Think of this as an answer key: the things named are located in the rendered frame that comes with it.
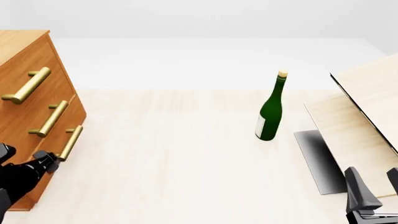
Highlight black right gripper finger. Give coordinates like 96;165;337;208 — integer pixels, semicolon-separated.
344;166;384;214
386;167;398;197

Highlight medium wooden drawer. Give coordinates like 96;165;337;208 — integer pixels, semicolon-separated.
0;93;87;164

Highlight long brass drawer handle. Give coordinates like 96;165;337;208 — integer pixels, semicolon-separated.
1;67;52;105

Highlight medium brass drawer handle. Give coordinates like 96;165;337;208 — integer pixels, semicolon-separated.
28;100;69;138

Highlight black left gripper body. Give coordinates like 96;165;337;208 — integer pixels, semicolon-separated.
0;160;44;207

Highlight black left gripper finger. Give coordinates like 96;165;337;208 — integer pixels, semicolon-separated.
32;149;62;174
0;142;17;167

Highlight wooden cabinet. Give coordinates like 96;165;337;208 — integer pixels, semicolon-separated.
0;29;88;212

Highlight pale wooden rack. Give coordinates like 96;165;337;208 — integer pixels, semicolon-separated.
293;52;398;200

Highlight short brass drawer handle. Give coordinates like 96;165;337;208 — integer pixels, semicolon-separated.
57;124;84;162

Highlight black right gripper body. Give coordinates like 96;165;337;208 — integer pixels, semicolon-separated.
345;208;398;224

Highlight large wooden drawer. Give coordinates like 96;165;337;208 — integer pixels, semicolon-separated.
0;37;77;141

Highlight small wooden drawer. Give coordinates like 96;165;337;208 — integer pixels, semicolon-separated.
8;116;88;211

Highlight green wine bottle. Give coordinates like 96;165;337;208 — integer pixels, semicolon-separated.
254;68;289;142

